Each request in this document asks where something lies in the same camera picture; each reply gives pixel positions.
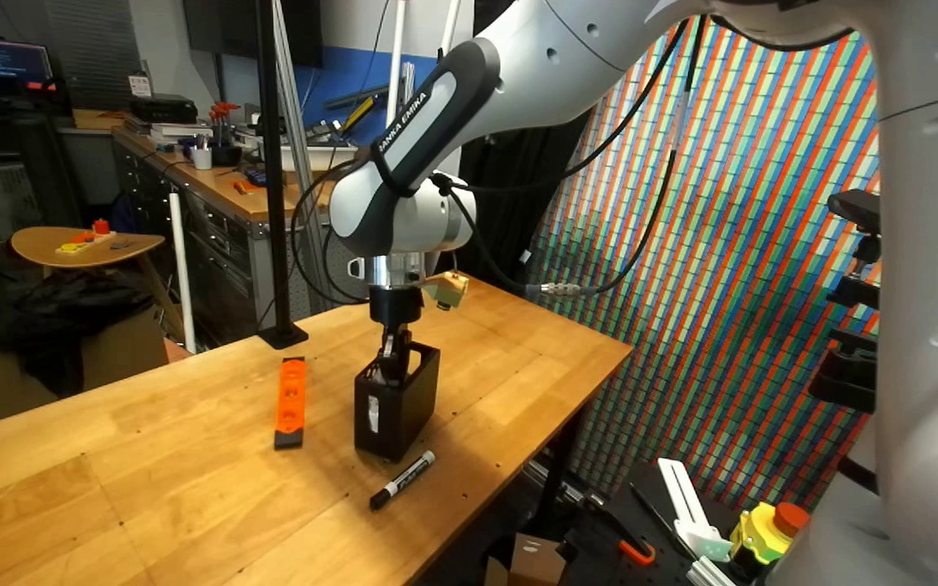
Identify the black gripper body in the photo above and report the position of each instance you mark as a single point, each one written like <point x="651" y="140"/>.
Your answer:
<point x="395" y="306"/>

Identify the black perforated holder box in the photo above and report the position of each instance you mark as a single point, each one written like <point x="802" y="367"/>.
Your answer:
<point x="395" y="411"/>

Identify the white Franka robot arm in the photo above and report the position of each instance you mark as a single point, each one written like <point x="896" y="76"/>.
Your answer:
<point x="928" y="325"/>

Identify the orange torpedo level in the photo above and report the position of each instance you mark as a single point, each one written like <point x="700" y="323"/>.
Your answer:
<point x="292" y="400"/>

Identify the black Expo marker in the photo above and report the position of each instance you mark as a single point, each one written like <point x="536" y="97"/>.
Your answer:
<point x="402" y="480"/>

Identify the workbench with drawers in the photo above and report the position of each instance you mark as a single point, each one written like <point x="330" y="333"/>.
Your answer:
<point x="219" y="249"/>

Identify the black pole stand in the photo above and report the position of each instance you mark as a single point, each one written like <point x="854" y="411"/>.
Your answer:
<point x="272" y="163"/>

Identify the white vertical pipe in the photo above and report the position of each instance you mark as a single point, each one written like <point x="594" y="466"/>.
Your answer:
<point x="182" y="272"/>

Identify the small white cup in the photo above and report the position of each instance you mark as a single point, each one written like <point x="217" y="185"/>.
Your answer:
<point x="201" y="157"/>

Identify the black printer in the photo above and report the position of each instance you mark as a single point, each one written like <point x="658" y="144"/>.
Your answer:
<point x="163" y="108"/>

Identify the orange and black clamp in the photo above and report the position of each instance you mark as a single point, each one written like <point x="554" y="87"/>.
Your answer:
<point x="638" y="553"/>

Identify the multicolour patterned curtain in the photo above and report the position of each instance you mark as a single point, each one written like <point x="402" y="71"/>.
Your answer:
<point x="708" y="272"/>

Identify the orange and yellow toys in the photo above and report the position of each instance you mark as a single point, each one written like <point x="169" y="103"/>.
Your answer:
<point x="82" y="239"/>

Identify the white slotted bracket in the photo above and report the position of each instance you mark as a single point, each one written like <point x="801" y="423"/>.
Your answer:
<point x="681" y="493"/>

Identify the small white bracket piece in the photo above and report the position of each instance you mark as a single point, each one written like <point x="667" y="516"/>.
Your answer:
<point x="708" y="569"/>

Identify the black camera mount rig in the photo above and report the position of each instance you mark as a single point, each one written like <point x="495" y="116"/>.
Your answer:
<point x="846" y="367"/>

